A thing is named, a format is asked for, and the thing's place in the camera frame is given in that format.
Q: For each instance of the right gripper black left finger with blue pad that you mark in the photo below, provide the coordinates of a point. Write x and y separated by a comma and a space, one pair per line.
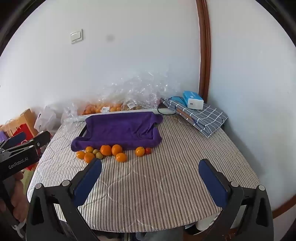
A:
43, 222

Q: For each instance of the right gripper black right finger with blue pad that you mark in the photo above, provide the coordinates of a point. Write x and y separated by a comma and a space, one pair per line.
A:
250, 206

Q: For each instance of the oval orange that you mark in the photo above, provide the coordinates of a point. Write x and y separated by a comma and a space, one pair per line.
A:
121, 157

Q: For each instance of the small red tomato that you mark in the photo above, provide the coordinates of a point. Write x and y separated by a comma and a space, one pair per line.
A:
148, 151

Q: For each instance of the person's left hand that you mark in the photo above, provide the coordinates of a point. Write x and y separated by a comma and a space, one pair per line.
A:
19, 199

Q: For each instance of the red paper shopping bag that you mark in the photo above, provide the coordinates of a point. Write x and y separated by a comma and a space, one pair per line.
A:
24, 153

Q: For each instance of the white plastic bag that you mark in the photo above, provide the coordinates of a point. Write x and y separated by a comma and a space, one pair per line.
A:
48, 119

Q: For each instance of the small green fruit lower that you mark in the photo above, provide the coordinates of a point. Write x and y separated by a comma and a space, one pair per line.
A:
99, 155

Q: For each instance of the small orange upper left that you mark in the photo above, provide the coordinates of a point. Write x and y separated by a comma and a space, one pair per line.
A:
89, 149

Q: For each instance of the large round orange left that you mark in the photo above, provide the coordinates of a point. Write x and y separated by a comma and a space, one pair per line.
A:
106, 150

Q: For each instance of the large round orange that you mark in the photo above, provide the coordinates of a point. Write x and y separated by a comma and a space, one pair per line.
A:
116, 149
106, 150

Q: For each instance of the large round orange right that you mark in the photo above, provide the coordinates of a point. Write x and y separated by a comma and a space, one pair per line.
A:
116, 149

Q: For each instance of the purple towel over tray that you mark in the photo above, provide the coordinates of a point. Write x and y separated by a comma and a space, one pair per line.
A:
129, 130

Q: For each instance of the striped quilted mattress cover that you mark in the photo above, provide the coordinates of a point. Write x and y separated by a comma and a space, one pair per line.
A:
163, 190

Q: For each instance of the folded grey checked cloth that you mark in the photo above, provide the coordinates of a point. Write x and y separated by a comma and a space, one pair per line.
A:
207, 121

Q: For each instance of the clear plastic fruit bag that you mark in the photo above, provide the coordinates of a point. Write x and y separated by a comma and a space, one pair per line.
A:
144, 90

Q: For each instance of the blue white tissue pack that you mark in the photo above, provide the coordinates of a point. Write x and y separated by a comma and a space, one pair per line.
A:
193, 100

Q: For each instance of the white wall switch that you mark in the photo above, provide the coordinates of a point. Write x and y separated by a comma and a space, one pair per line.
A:
76, 36

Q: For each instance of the brown wooden door frame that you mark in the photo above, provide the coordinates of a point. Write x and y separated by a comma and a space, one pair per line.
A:
205, 48

